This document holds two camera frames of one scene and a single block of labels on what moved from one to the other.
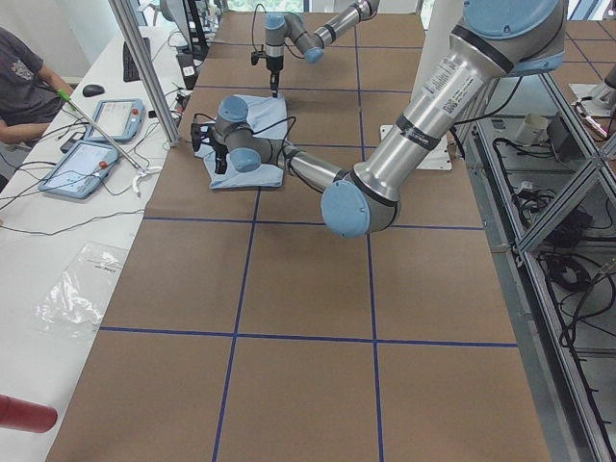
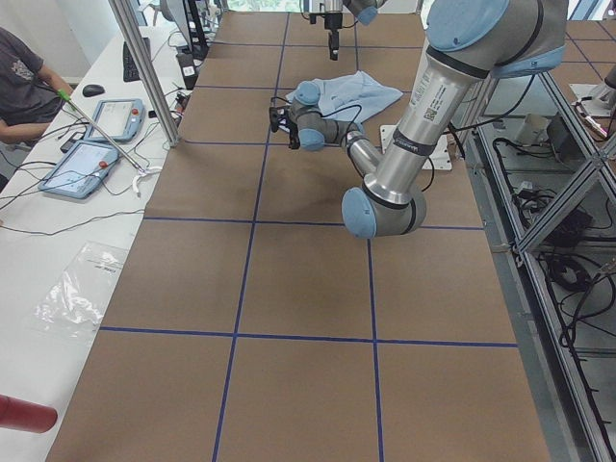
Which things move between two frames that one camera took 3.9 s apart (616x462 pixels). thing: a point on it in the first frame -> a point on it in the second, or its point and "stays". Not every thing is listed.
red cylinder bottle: [26, 416] stays
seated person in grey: [31, 92] stays
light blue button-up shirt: [268, 115] -> [350, 97]
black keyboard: [130, 72] stays
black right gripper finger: [274, 81] -> [334, 38]
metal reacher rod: [65, 96] stays
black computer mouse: [92, 89] stays
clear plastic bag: [75, 303] stays
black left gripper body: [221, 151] -> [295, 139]
